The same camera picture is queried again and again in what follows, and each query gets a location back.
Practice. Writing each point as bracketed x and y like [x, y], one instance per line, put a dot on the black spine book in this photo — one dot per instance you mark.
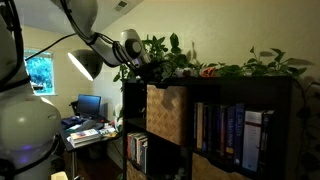
[214, 130]
[205, 128]

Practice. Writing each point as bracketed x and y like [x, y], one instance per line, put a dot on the dark blue spine book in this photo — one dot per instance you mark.
[265, 143]

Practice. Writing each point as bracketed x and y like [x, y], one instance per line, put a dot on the dark desk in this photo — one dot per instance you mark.
[65, 142]

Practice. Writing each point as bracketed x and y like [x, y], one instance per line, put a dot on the white book maroon band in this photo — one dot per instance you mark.
[251, 143]

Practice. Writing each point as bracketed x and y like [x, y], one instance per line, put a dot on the black cube shelf cabinet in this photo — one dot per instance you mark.
[206, 90]

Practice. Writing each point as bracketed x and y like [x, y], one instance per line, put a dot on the blue circuits textbook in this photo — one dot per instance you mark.
[239, 133]

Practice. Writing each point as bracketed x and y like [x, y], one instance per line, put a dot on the colourful cover book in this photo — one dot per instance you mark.
[84, 134]

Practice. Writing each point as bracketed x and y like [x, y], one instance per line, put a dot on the grey desk lamp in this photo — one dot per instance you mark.
[90, 61]

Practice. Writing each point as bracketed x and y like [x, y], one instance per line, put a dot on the window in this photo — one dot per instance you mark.
[43, 76]

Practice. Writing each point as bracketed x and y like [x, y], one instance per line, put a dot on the pale cardboard box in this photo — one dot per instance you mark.
[59, 176]

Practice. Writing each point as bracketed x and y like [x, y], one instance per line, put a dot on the dark book orange lettering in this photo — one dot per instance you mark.
[223, 131]

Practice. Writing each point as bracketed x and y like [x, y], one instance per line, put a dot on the computer monitor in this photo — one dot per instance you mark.
[88, 105]

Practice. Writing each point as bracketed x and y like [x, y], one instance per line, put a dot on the blue grey spine book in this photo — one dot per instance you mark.
[132, 146]

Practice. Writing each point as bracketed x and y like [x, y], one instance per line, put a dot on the woven bamboo drawer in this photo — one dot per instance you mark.
[166, 113]

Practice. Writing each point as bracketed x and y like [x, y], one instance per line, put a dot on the red spine book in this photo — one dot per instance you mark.
[128, 145]

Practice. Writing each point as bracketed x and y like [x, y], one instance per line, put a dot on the glossy magazine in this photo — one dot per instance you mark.
[108, 131]

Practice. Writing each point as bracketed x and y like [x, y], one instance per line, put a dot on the blue cloth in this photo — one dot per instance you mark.
[70, 121]

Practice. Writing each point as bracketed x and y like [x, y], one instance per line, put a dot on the white spine book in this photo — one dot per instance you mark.
[139, 150]

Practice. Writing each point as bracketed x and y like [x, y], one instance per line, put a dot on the pale thick book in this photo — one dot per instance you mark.
[87, 142]

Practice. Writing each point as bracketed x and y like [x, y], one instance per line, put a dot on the ceiling air vent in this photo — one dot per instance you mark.
[120, 6]

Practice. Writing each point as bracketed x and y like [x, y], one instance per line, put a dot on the green pothos plant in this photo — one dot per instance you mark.
[256, 68]

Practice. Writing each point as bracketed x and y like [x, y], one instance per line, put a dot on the tan spine book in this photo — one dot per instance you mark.
[199, 126]

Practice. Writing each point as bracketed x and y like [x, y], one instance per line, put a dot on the small woven bamboo bin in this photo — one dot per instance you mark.
[135, 173]

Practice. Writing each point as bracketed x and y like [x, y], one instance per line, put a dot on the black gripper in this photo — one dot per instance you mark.
[150, 71]

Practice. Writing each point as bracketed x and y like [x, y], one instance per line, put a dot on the grey keyboard device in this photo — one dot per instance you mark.
[85, 125]

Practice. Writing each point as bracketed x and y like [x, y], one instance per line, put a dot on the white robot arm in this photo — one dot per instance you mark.
[30, 123]

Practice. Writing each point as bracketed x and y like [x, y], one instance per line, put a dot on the blue book yellow band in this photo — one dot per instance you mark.
[230, 133]

